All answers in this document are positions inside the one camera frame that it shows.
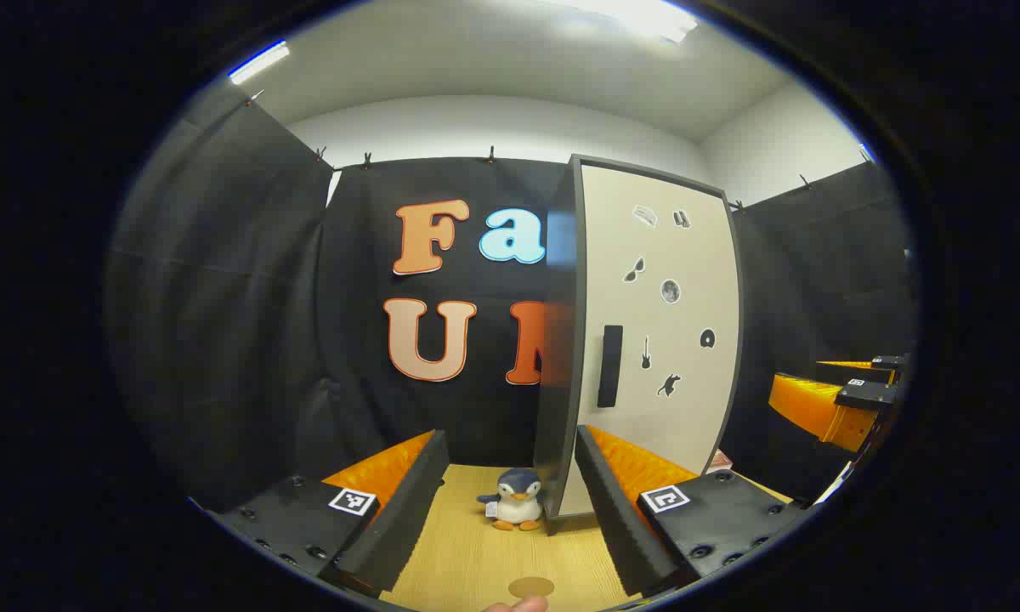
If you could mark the pale pink book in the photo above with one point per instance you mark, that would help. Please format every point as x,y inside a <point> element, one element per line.
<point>718,461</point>

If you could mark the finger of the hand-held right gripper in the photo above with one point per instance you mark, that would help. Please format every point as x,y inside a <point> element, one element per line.
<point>816,408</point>
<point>888,362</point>

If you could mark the grey cabinet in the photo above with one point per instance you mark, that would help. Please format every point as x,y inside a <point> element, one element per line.
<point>561,357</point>

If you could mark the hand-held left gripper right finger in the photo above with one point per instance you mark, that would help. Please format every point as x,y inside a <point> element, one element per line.
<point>616,518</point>

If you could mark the round brown coaster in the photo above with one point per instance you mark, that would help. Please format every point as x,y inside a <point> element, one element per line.
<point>531,587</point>

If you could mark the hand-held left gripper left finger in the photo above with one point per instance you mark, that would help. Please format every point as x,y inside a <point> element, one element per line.
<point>399,518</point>

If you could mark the penguin plush toy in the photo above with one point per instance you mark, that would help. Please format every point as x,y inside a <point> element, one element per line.
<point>517,501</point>

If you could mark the black backdrop cloth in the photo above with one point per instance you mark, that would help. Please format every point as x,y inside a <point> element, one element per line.
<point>221,297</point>

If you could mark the long ceiling light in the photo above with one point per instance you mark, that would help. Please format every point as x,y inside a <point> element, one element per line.
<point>259,62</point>
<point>637,15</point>

